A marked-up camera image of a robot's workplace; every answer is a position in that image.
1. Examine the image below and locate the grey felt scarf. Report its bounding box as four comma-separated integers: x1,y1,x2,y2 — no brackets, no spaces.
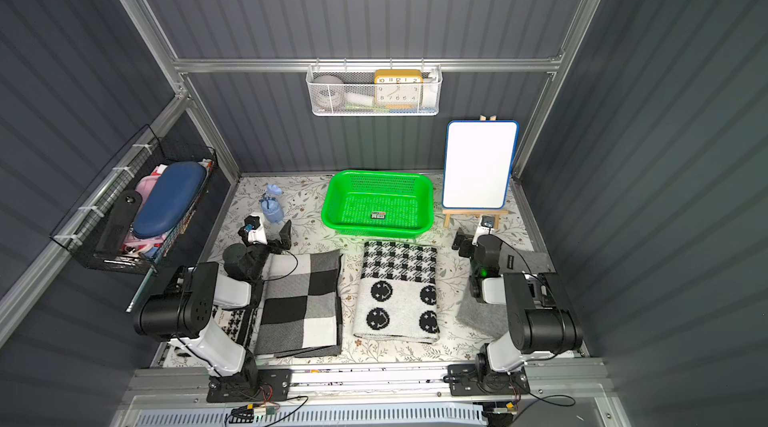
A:
455,250,559,339

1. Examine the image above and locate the black grey checkered scarf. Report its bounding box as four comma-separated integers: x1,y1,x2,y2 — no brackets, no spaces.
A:
254,250,343,358

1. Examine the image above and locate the black white houndstooth scarf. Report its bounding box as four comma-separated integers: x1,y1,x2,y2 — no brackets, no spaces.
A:
212,307,258,350

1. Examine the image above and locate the smiley face knitted scarf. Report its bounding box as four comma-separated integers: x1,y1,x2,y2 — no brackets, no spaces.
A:
353,241,440,344

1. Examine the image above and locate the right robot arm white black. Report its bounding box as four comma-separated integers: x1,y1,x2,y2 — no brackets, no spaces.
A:
452,229,583,380

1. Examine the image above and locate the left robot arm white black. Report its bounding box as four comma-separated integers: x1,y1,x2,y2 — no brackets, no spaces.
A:
132,221,292,387

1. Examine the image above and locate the green plastic basket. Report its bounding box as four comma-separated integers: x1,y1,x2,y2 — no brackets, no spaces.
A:
321,170,434,239

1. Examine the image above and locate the pink item in basket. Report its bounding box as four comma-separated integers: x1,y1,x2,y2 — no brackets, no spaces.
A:
122,164,168,257

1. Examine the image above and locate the black remote in basket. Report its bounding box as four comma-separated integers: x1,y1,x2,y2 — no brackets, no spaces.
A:
95,190,142,256

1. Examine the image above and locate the light blue spray bottle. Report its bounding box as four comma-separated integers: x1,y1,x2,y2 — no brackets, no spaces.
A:
260,184,284,224

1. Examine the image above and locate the blue oval case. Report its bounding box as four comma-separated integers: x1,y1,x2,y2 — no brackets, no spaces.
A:
132,161,207,239

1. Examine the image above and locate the white tape roll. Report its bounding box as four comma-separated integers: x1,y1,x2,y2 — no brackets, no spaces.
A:
309,75,345,111

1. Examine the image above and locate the yellow alarm clock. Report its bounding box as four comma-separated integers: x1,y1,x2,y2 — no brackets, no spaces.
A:
374,69,424,109

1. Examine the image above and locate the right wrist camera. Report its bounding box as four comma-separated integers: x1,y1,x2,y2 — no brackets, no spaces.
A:
476,215,499,237

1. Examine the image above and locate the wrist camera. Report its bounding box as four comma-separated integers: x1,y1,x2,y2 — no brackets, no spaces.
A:
239,215,268,246
476,215,499,237

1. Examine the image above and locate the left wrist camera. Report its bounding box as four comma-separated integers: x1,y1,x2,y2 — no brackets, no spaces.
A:
239,215,268,246

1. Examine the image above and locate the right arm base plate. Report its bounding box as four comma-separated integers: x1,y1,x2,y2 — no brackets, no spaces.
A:
443,363,530,397

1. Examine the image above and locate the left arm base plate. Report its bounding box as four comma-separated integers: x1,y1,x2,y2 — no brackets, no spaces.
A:
206,369,292,403

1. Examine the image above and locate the black wire side basket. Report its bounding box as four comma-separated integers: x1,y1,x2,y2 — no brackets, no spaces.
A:
50,126,218,275

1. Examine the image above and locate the white wire wall basket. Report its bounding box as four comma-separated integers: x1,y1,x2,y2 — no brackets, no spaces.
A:
305,65,443,117

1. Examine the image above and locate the aluminium front rail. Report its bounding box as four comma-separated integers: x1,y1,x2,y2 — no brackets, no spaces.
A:
119,358,614,408

